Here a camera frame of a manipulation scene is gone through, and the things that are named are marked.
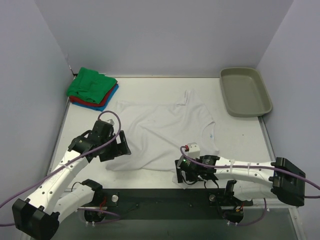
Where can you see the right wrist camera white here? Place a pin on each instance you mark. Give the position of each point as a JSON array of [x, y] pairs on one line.
[[192, 150]]

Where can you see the red t shirt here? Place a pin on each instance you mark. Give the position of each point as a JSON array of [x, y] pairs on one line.
[[93, 99]]

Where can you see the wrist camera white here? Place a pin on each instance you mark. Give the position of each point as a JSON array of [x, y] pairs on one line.
[[192, 150], [110, 122]]

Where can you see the grey plastic tray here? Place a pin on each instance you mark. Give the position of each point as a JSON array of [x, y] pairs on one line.
[[244, 92]]

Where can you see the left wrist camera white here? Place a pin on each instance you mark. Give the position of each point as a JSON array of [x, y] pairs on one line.
[[110, 122]]

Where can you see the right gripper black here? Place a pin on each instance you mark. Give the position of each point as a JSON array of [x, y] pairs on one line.
[[180, 173]]

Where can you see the blue t shirt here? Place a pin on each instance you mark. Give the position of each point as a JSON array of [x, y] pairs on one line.
[[95, 106]]

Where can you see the white t shirt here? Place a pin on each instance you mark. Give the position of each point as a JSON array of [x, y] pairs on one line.
[[155, 132]]

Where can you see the green t shirt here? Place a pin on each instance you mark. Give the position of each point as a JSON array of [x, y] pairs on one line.
[[89, 83]]

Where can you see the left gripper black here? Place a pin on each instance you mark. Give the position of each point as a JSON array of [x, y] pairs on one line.
[[118, 146]]

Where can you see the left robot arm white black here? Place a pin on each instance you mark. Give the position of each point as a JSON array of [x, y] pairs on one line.
[[40, 214]]

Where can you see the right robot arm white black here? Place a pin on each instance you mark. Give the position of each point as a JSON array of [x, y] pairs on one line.
[[279, 179]]

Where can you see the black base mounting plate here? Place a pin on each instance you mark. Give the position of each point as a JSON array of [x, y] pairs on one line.
[[160, 204]]

